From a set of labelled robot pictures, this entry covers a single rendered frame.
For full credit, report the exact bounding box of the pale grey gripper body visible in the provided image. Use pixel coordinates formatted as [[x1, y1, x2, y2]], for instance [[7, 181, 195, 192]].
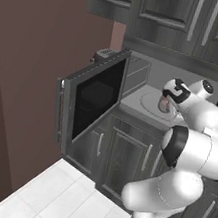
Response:
[[156, 89, 181, 117]]

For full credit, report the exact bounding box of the dark grey microwave oven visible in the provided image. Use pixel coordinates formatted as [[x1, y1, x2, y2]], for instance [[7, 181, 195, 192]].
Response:
[[108, 46, 218, 142]]

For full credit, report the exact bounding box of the microwave door with black window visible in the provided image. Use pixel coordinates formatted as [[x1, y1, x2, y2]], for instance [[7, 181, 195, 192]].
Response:
[[43, 37, 134, 165]]

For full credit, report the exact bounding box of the round glass turntable plate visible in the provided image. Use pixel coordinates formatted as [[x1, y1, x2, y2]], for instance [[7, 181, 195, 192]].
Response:
[[137, 89, 189, 124]]

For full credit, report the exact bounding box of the dark grey rounded appliance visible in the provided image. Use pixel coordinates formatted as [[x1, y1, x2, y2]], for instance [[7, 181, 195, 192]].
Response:
[[90, 44, 124, 69]]

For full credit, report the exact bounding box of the silver base cupboard handle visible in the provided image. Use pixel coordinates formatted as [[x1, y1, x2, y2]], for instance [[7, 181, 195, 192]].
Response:
[[140, 142, 155, 174], [95, 131, 106, 158], [199, 198, 218, 218], [149, 148, 164, 179]]

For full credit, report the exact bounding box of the silver wall cupboard handle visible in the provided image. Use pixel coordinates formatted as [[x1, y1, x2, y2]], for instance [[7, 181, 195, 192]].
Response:
[[200, 0, 218, 49], [185, 0, 206, 44]]

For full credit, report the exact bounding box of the grey microwave door handle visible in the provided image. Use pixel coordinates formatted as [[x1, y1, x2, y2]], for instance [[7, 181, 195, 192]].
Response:
[[47, 78, 71, 145]]

